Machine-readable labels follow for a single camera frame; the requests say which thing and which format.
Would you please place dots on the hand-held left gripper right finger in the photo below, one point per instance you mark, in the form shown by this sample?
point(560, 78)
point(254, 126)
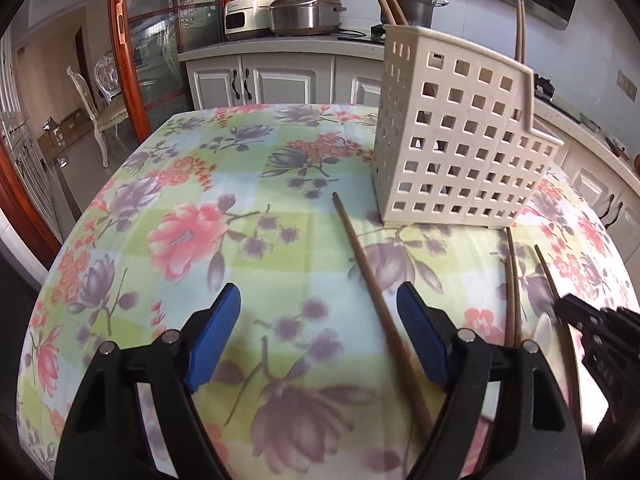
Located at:
point(425, 340)

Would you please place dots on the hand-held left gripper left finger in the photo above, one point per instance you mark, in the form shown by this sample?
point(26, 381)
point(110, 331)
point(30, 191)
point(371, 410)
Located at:
point(215, 340)

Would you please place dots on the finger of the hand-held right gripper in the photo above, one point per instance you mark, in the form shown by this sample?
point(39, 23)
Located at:
point(622, 316)
point(575, 312)

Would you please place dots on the white perforated utensil basket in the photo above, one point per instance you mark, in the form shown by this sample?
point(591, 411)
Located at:
point(450, 160)

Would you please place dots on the floral tablecloth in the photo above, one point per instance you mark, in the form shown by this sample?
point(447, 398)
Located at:
point(200, 185)

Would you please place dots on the small white dish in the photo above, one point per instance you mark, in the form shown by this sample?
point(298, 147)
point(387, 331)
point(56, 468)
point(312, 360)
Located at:
point(617, 147)

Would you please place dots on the black gas cooktop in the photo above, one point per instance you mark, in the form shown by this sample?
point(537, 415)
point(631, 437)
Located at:
point(544, 85)

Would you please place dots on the cardboard boxes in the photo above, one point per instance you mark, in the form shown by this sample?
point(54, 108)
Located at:
point(62, 130)

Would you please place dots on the glass sliding door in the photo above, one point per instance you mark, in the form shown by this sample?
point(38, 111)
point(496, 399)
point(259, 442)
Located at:
point(122, 70)

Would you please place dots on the white tufted dining chair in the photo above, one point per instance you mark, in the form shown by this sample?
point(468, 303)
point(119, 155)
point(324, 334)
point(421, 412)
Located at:
point(107, 72)

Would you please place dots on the white countertop appliance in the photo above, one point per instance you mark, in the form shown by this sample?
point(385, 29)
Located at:
point(245, 17)

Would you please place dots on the dark cooking pot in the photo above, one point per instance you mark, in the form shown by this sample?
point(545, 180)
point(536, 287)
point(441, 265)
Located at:
point(415, 5)

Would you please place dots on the silver rice cooker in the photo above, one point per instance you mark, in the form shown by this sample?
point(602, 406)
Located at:
point(305, 15)

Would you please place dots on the red wooden door frame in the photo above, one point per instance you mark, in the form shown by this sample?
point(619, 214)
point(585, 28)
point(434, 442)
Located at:
point(35, 240)

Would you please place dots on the gold wall switch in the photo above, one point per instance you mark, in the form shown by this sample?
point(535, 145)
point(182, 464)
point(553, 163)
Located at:
point(627, 85)

